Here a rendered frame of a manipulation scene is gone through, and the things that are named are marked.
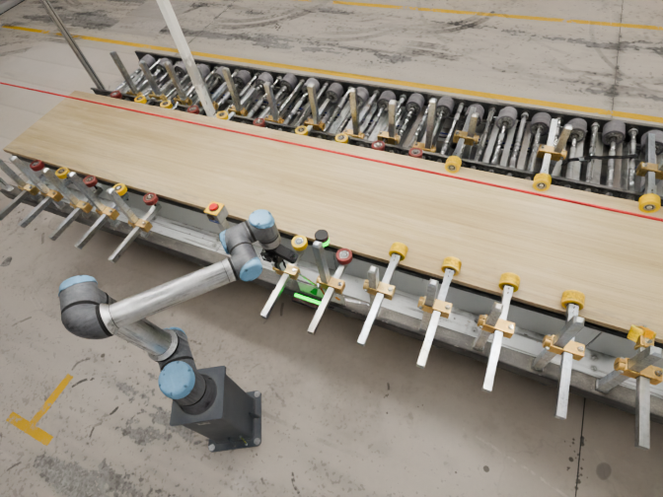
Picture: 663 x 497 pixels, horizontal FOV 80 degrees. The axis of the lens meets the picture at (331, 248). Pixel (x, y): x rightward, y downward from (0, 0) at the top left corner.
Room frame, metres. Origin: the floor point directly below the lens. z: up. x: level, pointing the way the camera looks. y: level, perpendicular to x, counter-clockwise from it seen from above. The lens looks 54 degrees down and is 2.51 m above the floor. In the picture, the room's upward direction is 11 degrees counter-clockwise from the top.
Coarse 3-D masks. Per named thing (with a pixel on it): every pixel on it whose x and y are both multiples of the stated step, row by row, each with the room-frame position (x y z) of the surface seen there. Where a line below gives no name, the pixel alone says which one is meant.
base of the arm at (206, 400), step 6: (204, 378) 0.71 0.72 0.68; (210, 378) 0.72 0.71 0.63; (210, 384) 0.68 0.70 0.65; (204, 390) 0.64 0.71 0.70; (210, 390) 0.65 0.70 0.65; (216, 390) 0.66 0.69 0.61; (204, 396) 0.62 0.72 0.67; (210, 396) 0.62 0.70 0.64; (198, 402) 0.59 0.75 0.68; (204, 402) 0.60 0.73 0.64; (210, 402) 0.60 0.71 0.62; (186, 408) 0.58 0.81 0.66; (192, 408) 0.58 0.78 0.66; (198, 408) 0.58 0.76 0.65; (204, 408) 0.58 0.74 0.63; (192, 414) 0.57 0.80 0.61
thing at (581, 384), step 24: (96, 216) 1.92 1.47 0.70; (144, 240) 1.64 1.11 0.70; (168, 240) 1.60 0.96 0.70; (288, 288) 1.09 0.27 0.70; (360, 312) 0.87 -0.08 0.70; (384, 312) 0.85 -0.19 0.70; (408, 336) 0.73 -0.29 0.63; (456, 336) 0.65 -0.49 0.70; (480, 360) 0.54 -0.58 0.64; (504, 360) 0.50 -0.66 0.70; (528, 360) 0.48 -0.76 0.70; (552, 384) 0.37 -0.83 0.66; (576, 384) 0.35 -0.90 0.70; (624, 408) 0.23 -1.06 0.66
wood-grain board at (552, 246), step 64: (64, 128) 2.67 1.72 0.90; (128, 128) 2.51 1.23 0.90; (192, 128) 2.36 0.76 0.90; (256, 128) 2.22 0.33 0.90; (192, 192) 1.74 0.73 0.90; (256, 192) 1.64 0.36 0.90; (320, 192) 1.54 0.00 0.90; (384, 192) 1.45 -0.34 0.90; (448, 192) 1.36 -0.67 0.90; (512, 192) 1.27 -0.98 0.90; (576, 192) 1.19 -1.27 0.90; (384, 256) 1.04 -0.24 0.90; (512, 256) 0.90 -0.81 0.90; (576, 256) 0.83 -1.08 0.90; (640, 256) 0.77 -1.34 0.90; (640, 320) 0.49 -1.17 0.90
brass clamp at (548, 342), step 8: (544, 336) 0.50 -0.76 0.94; (552, 336) 0.48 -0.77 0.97; (544, 344) 0.46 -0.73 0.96; (552, 344) 0.45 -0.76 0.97; (568, 344) 0.44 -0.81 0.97; (576, 344) 0.43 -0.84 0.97; (552, 352) 0.43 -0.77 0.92; (560, 352) 0.42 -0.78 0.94; (568, 352) 0.41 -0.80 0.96; (576, 352) 0.40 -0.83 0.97
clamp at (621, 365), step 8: (616, 360) 0.35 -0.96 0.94; (624, 360) 0.34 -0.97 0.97; (616, 368) 0.33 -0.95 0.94; (624, 368) 0.32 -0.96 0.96; (648, 368) 0.30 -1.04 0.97; (656, 368) 0.29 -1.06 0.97; (632, 376) 0.29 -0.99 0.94; (648, 376) 0.27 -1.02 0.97; (656, 376) 0.27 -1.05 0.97; (656, 384) 0.25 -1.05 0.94
